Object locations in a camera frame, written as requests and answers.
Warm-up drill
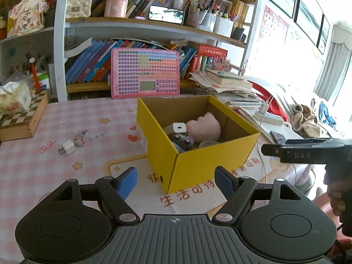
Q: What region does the small white plug charger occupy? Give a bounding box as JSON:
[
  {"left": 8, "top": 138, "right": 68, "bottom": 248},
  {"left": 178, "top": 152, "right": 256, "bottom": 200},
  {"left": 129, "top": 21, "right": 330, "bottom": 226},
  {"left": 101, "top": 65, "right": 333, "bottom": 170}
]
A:
[{"left": 58, "top": 140, "right": 75, "bottom": 156}]

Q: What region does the large white power adapter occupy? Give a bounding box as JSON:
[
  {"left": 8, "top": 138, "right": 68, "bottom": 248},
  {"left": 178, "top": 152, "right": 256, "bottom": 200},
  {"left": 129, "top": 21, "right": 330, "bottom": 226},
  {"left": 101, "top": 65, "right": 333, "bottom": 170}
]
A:
[{"left": 163, "top": 122, "right": 187, "bottom": 136}]

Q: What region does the person right hand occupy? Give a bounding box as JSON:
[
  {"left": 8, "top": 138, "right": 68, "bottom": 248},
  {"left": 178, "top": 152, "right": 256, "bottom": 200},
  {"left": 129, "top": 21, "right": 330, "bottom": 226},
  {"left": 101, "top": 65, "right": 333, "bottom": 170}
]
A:
[{"left": 327, "top": 181, "right": 346, "bottom": 216}]

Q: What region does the black smartphone on table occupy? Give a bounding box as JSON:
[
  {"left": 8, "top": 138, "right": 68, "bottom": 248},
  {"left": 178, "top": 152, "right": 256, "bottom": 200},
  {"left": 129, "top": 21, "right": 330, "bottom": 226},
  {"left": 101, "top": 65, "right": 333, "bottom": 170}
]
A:
[{"left": 270, "top": 131, "right": 286, "bottom": 145}]

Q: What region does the white power strip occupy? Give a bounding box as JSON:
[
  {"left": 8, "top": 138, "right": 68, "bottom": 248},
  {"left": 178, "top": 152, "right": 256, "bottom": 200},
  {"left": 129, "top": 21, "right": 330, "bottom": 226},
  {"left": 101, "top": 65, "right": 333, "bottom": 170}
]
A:
[{"left": 254, "top": 111, "right": 285, "bottom": 126}]

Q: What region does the clear tape roll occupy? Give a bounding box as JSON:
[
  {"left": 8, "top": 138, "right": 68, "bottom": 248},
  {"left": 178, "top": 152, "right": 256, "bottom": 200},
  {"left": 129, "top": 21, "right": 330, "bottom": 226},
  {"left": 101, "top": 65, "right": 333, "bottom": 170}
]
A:
[{"left": 199, "top": 140, "right": 219, "bottom": 149}]

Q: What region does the pink plush toy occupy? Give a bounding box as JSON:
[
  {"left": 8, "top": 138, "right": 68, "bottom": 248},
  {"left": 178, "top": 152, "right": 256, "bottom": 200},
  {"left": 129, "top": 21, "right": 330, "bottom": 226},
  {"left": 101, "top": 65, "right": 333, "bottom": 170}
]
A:
[{"left": 186, "top": 112, "right": 221, "bottom": 144}]

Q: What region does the stack of papers and books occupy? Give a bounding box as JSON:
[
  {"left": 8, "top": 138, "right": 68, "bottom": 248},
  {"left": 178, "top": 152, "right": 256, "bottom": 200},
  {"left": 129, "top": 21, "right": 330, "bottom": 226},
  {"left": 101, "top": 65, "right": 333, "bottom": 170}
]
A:
[{"left": 190, "top": 69, "right": 264, "bottom": 110}]

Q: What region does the grey purple toy car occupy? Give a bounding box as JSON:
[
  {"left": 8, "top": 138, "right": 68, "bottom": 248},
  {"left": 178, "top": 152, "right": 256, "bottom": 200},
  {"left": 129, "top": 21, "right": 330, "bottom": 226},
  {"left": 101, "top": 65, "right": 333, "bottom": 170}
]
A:
[{"left": 169, "top": 134, "right": 195, "bottom": 153}]

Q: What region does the yellow cardboard box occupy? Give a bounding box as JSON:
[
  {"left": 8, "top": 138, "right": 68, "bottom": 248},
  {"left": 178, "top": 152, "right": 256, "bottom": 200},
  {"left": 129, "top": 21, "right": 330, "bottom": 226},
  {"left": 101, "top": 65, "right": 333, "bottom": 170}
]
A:
[{"left": 137, "top": 95, "right": 260, "bottom": 194}]

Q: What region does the wooden chess board box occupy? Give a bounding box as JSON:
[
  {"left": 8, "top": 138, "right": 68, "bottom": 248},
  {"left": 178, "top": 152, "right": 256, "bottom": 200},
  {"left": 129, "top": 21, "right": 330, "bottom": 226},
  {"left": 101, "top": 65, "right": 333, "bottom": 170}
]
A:
[{"left": 0, "top": 89, "right": 50, "bottom": 142}]

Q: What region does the red book box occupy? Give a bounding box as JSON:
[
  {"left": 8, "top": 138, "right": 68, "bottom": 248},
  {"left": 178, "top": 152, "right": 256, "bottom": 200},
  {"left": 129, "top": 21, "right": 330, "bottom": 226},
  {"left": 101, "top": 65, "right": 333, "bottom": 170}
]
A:
[{"left": 188, "top": 41, "right": 227, "bottom": 59}]

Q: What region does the pink keyboard learning toy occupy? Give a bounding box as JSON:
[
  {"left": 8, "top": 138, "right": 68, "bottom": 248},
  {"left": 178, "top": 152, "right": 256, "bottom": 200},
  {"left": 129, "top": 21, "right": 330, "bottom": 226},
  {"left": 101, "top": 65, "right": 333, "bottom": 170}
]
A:
[{"left": 110, "top": 48, "right": 180, "bottom": 99}]

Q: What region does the row of blue books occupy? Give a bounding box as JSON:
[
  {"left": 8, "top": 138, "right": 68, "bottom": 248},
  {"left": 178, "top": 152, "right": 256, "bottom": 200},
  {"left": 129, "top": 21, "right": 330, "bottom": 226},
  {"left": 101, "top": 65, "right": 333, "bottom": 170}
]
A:
[{"left": 66, "top": 39, "right": 148, "bottom": 84}]

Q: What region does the floral tissue pack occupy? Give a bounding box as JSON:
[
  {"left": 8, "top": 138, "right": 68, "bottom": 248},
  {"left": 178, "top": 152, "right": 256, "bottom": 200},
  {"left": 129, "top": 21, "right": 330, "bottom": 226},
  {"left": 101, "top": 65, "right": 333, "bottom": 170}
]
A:
[{"left": 0, "top": 82, "right": 32, "bottom": 115}]

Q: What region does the smartphone on shelf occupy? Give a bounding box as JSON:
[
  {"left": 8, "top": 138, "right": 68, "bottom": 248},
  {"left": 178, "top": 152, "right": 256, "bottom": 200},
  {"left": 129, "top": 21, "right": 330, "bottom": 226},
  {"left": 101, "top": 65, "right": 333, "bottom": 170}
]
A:
[{"left": 148, "top": 5, "right": 184, "bottom": 25}]

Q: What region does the cream quilted pearl handbag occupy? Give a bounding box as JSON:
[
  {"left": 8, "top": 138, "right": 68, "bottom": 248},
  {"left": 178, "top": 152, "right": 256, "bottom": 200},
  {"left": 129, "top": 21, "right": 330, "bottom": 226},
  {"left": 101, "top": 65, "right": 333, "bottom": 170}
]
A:
[{"left": 66, "top": 0, "right": 92, "bottom": 18}]

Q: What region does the pink lucky cat figurine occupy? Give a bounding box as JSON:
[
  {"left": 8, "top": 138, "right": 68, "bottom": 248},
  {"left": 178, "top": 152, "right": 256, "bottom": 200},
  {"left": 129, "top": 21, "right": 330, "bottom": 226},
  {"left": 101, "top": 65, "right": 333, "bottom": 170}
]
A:
[{"left": 9, "top": 0, "right": 49, "bottom": 36}]

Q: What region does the white charging cable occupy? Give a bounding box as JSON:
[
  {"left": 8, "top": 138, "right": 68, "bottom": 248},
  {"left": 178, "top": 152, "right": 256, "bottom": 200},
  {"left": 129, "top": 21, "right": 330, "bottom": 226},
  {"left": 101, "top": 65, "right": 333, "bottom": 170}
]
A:
[{"left": 258, "top": 95, "right": 276, "bottom": 132}]

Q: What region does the white bookshelf frame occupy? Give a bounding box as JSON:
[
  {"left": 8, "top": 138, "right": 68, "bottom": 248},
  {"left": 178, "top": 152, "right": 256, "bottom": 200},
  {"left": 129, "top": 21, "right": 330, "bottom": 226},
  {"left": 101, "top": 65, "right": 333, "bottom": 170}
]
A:
[{"left": 53, "top": 0, "right": 260, "bottom": 102}]

